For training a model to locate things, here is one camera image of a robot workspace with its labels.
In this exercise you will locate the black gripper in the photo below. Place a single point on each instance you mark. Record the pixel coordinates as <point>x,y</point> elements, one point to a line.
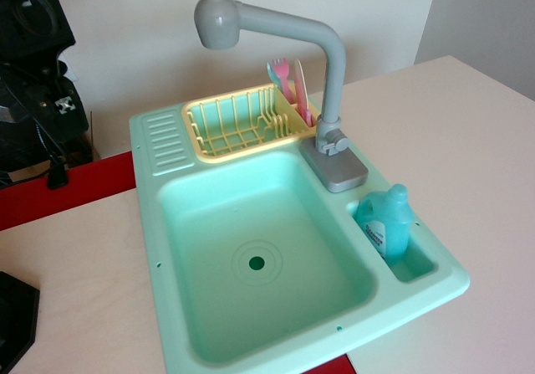
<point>34,33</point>

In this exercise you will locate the grey toy faucet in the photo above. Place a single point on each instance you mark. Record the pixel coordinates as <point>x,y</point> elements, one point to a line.
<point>219,23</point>

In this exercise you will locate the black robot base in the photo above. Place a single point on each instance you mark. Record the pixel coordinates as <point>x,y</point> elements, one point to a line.
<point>19,317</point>

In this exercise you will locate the yellow dish rack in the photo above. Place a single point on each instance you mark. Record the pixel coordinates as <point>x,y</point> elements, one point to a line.
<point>244,122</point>

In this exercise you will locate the pink toy fork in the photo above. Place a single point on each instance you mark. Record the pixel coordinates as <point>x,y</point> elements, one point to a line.
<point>281,69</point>

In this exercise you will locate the pink toy plate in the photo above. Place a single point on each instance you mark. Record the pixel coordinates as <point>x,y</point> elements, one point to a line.
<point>308,119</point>

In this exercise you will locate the blue detergent bottle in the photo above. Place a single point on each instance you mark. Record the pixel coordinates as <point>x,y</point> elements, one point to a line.
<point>385,218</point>

